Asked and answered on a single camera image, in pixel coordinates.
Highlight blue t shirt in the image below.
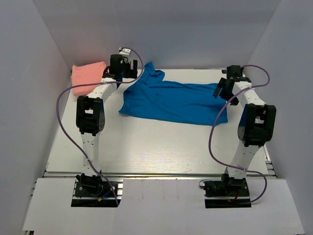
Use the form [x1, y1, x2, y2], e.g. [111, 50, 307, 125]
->
[119, 62, 228, 126]

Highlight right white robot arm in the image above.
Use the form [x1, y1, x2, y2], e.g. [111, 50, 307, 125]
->
[213, 65, 276, 195]

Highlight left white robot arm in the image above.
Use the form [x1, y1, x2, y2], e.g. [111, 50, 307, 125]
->
[76, 49, 138, 174]

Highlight folded pink t shirt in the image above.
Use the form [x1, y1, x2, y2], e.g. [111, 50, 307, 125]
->
[71, 61, 107, 96]

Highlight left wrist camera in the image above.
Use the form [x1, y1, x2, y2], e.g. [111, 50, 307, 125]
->
[119, 47, 132, 56]

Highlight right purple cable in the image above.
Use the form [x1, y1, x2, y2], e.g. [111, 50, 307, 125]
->
[208, 64, 271, 204]

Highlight purple cable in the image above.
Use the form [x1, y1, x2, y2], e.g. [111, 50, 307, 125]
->
[208, 64, 271, 204]
[56, 47, 144, 206]

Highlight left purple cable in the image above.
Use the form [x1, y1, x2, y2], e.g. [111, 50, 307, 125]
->
[56, 47, 144, 206]

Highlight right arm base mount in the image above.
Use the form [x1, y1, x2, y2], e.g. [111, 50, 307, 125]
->
[199, 174, 251, 209]

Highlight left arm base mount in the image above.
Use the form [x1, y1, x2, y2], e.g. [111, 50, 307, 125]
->
[71, 173, 123, 208]

